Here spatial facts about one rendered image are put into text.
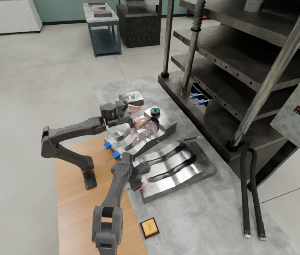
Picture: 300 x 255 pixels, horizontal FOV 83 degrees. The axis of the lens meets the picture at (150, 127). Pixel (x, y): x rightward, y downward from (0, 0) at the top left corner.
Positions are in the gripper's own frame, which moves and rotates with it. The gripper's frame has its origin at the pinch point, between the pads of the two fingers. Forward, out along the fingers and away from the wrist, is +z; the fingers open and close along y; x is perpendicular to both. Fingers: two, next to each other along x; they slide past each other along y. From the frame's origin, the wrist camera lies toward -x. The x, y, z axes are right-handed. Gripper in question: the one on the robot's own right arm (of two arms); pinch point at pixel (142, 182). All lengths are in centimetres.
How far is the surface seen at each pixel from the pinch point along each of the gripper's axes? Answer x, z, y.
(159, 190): -5.5, 5.4, -7.5
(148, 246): 11.8, 5.6, -27.6
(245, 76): -87, 6, 24
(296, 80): -111, 20, 9
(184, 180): -19.9, 11.8, -7.9
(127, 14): -102, 73, 425
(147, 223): 7.4, 3.8, -19.0
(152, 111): -26, 11, 50
